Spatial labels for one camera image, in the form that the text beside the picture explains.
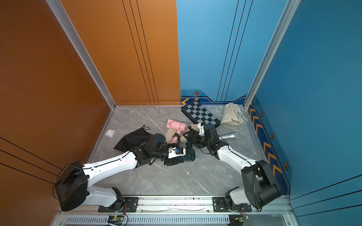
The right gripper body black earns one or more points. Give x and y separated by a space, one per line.
199 141

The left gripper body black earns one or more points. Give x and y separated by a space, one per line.
169 161

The black cloth bag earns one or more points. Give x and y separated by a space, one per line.
134 139

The beige drawstring bag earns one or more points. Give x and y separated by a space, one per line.
193 126
232 114

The dark green hair dryer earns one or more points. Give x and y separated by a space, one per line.
189 152

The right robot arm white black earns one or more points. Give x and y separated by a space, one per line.
260 187

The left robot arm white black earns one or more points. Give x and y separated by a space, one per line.
76 185

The pink hair dryer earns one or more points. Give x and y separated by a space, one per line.
175 131

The black white chessboard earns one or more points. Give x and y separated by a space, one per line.
196 113

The silver cylinder flashlight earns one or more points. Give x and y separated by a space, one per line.
229 136

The white earbuds case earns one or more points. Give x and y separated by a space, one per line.
110 133

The green circuit board left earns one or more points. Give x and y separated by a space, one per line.
116 220

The green circuit board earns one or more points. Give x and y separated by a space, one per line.
116 220
242 219

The green circuit board right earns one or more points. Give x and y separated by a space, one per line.
242 219

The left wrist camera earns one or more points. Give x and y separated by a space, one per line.
174 152

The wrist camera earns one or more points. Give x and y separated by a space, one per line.
174 152
201 129

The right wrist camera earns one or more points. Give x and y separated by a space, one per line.
201 129

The beige drawstring bag under pink dryer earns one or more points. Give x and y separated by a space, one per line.
193 126

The aluminium front rail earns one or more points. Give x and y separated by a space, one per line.
198 204

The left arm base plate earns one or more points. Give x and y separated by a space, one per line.
126 204

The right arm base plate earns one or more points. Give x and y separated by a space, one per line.
225 204

